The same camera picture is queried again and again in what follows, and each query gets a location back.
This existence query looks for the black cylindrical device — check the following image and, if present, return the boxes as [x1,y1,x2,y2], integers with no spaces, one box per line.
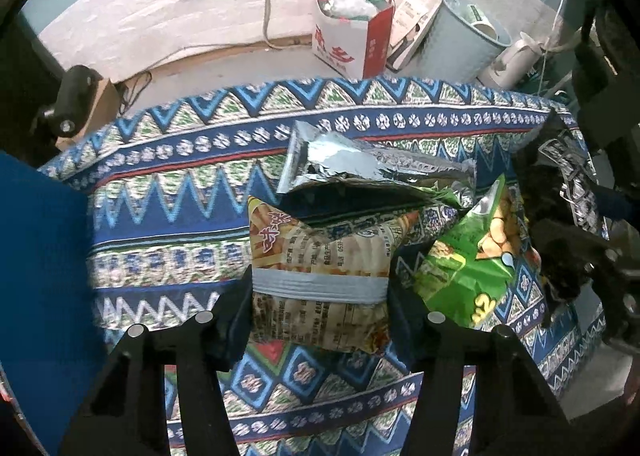
[30,65,98,137]

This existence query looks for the thin white cord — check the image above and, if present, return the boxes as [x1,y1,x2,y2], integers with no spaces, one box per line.
[537,0,576,87]

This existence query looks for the beige plug cable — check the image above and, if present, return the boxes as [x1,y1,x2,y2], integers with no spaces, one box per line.
[254,0,301,51]

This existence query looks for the silver foil snack packet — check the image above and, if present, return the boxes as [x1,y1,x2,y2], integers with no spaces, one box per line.
[276,120,476,209]

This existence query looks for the blue patterned tablecloth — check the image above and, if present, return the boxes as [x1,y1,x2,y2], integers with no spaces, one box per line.
[37,76,611,456]

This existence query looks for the black snack packet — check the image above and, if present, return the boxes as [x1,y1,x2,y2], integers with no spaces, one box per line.
[510,111,608,332]

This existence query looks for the green snack packet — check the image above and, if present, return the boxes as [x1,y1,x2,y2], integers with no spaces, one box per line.
[412,175,543,329]

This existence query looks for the dark furniture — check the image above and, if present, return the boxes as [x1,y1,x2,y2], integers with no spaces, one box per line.
[0,6,66,167]

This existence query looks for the thin black cable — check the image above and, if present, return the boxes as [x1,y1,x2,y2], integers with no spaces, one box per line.
[115,70,153,114]

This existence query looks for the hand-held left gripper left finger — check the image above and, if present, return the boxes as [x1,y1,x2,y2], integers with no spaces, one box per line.
[57,266,256,456]

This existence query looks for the white jug appliance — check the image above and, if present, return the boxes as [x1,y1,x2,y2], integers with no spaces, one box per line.
[477,31,546,90]

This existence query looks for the white red paper bag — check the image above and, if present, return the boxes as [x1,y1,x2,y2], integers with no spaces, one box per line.
[312,0,396,81]

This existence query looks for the brown cardboard piece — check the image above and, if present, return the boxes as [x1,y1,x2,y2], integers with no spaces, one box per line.
[55,78,126,152]

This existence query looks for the yellow fries print snack packet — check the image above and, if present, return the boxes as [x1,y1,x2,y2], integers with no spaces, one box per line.
[247,195,421,354]

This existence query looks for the red white carton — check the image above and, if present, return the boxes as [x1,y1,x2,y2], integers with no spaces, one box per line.
[385,0,448,70]

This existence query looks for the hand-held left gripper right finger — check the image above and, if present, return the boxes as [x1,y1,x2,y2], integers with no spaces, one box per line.
[386,256,571,456]

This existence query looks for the blue cardboard box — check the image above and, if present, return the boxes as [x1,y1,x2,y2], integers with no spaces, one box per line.
[0,151,108,456]

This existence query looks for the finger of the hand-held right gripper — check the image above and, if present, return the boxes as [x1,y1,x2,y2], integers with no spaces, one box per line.
[592,185,640,227]
[532,219,640,352]

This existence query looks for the light blue waste bin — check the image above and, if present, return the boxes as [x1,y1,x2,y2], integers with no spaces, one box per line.
[412,0,512,84]

